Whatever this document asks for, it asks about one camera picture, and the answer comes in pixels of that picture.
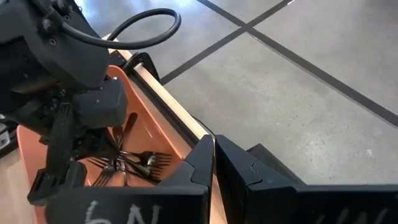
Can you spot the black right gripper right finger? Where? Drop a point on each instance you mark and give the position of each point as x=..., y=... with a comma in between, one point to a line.
x=242, y=186

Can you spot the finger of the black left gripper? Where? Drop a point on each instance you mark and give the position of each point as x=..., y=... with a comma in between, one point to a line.
x=60, y=140

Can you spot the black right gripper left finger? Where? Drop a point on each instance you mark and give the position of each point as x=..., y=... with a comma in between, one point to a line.
x=186, y=186

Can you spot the orange plastic bin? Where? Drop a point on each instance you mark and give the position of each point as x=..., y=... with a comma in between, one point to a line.
x=146, y=133

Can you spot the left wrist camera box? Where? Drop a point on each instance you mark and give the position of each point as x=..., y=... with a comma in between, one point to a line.
x=99, y=102

